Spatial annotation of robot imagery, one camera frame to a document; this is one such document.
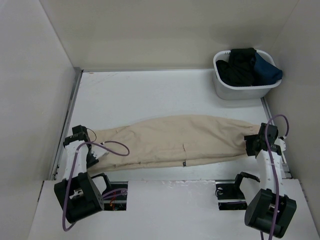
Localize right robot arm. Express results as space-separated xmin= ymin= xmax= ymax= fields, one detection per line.
xmin=231 ymin=123 xmax=297 ymax=239

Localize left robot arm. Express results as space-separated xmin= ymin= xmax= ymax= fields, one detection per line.
xmin=54 ymin=125 xmax=112 ymax=231

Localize purple cable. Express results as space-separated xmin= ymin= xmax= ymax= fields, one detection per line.
xmin=259 ymin=114 xmax=291 ymax=240
xmin=61 ymin=140 xmax=130 ymax=232

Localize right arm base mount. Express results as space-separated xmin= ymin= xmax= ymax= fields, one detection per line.
xmin=215 ymin=180 xmax=248 ymax=211

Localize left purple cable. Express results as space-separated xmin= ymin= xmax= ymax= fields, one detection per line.
xmin=61 ymin=140 xmax=130 ymax=232

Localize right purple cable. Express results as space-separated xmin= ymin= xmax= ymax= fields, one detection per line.
xmin=259 ymin=114 xmax=291 ymax=240

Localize black garment in basket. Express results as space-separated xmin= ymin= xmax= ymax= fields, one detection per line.
xmin=216 ymin=47 xmax=257 ymax=87

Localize beige trousers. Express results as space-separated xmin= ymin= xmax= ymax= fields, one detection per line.
xmin=88 ymin=115 xmax=260 ymax=174

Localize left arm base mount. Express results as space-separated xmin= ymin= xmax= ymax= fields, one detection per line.
xmin=101 ymin=181 xmax=128 ymax=212

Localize white laundry basket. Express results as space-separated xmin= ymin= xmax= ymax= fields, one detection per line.
xmin=213 ymin=50 xmax=282 ymax=100

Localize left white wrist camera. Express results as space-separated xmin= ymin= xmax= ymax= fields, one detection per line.
xmin=91 ymin=142 xmax=109 ymax=160

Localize navy blue garment in basket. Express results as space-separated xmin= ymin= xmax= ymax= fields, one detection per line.
xmin=250 ymin=52 xmax=283 ymax=86

